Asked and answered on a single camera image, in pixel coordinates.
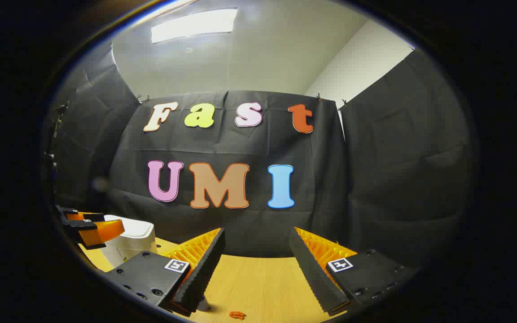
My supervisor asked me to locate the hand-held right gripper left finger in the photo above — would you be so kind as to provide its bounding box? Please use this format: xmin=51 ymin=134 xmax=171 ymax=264
xmin=105 ymin=227 xmax=226 ymax=317

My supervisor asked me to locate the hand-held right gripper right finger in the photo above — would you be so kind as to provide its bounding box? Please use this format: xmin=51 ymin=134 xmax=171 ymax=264
xmin=288 ymin=226 xmax=420 ymax=316

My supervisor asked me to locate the white garbage bin lid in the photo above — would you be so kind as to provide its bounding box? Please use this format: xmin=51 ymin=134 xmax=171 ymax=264
xmin=103 ymin=214 xmax=156 ymax=240

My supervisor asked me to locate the white garbage bin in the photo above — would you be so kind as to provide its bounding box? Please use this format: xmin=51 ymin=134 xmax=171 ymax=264
xmin=101 ymin=233 xmax=158 ymax=269

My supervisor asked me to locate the wooden desktop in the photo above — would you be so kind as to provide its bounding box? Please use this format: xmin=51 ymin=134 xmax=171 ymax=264
xmin=79 ymin=237 xmax=358 ymax=323

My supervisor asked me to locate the ceiling light panel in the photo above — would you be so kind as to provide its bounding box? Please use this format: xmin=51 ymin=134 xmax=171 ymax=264
xmin=151 ymin=8 xmax=239 ymax=44

